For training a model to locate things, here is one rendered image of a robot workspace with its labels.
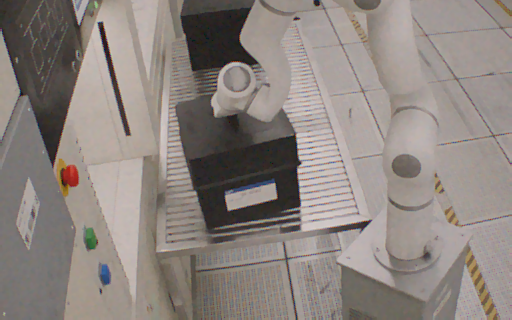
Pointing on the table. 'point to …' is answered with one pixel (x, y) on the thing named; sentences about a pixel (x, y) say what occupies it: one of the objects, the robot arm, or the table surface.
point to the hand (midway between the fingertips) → (231, 111)
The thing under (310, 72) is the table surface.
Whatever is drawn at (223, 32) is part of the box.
